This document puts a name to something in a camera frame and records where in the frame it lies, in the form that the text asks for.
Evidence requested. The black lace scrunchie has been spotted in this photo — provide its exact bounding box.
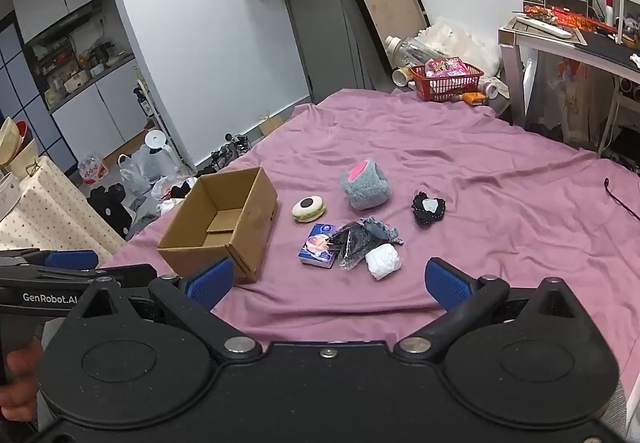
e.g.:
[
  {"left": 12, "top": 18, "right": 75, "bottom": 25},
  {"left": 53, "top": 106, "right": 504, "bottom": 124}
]
[{"left": 411, "top": 192, "right": 446, "bottom": 227}]

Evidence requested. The grey pink plush toy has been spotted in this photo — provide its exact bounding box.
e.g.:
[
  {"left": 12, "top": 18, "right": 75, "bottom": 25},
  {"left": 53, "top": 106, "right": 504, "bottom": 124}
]
[{"left": 341, "top": 158, "right": 392, "bottom": 211}]

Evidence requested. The white soft pouch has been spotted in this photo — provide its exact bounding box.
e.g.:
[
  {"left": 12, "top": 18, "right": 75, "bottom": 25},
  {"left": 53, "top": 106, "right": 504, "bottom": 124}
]
[{"left": 366, "top": 244, "right": 402, "bottom": 281}]

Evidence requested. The black clothes pile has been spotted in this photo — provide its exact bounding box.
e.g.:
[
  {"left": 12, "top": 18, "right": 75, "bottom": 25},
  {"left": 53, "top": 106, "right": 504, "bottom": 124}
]
[{"left": 88, "top": 183, "right": 134, "bottom": 238}]

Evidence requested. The pink bed sheet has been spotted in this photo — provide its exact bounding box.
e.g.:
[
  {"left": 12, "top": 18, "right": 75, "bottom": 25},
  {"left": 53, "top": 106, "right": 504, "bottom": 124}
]
[{"left": 98, "top": 88, "right": 640, "bottom": 391}]

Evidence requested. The grey door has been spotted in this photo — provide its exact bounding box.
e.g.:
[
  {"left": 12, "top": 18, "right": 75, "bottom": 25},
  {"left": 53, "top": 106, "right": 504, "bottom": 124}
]
[{"left": 284, "top": 0, "right": 385, "bottom": 104}]

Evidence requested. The pink snack packet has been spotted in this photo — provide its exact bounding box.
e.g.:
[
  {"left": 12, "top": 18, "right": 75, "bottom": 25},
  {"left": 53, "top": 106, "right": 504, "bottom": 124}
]
[{"left": 424, "top": 56, "right": 469, "bottom": 78}]

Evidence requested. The person's left hand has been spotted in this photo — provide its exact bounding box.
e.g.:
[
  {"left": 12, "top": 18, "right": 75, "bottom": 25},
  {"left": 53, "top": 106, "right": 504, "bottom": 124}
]
[{"left": 0, "top": 337, "right": 43, "bottom": 423}]

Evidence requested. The clear plastic bottle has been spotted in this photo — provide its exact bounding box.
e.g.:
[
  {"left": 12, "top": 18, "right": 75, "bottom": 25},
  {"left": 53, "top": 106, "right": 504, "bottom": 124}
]
[{"left": 384, "top": 36, "right": 433, "bottom": 70}]

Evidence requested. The black mesh fabric bundle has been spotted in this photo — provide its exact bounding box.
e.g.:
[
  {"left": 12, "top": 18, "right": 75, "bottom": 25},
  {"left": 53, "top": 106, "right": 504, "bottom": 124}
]
[{"left": 328, "top": 217, "right": 404, "bottom": 271}]

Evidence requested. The kitchen cabinet shelf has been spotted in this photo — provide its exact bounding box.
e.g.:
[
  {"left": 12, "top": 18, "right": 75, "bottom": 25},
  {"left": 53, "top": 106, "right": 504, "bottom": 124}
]
[{"left": 26, "top": 0, "right": 131, "bottom": 110}]

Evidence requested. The blue tissue pack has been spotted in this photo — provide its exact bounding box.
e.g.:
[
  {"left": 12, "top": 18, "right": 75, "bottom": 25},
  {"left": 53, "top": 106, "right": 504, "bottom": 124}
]
[{"left": 298, "top": 223, "right": 336, "bottom": 269}]

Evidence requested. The open cardboard box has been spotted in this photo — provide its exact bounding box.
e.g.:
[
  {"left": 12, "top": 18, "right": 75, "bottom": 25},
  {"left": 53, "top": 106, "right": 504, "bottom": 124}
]
[{"left": 158, "top": 167, "right": 278, "bottom": 284}]

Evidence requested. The burger shaped squishy toy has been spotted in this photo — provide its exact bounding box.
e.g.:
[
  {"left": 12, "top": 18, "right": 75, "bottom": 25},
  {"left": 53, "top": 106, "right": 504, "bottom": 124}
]
[{"left": 292, "top": 195, "right": 326, "bottom": 223}]

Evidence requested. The white plastic bag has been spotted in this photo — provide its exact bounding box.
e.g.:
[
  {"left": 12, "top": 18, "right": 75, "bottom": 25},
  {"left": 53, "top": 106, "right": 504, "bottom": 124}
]
[{"left": 117, "top": 154, "right": 150, "bottom": 196}]

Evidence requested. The red plastic basket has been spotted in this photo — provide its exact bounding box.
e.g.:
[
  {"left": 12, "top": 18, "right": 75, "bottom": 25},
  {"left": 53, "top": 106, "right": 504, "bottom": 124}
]
[{"left": 409, "top": 64, "right": 484, "bottom": 103}]

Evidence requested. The white desk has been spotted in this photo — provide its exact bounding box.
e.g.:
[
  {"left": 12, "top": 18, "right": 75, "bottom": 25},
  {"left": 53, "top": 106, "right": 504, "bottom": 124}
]
[{"left": 498, "top": 18, "right": 639, "bottom": 156}]

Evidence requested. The small brown paper bag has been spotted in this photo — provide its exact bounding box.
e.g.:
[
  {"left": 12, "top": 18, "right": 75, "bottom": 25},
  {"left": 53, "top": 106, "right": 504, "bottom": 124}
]
[{"left": 258, "top": 115, "right": 284, "bottom": 137}]

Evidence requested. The dotted cloth covered table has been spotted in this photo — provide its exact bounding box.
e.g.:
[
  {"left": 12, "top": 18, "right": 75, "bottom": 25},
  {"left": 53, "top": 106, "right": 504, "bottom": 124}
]
[{"left": 1, "top": 156, "right": 125, "bottom": 262}]

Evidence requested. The wooden framed board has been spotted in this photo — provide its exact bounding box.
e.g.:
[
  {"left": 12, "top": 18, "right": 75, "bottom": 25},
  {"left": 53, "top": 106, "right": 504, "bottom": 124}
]
[{"left": 355, "top": 0, "right": 431, "bottom": 75}]

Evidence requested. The orange small bottle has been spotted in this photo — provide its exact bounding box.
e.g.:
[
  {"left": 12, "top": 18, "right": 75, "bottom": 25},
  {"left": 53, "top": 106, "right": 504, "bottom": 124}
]
[{"left": 451, "top": 92, "right": 487, "bottom": 106}]

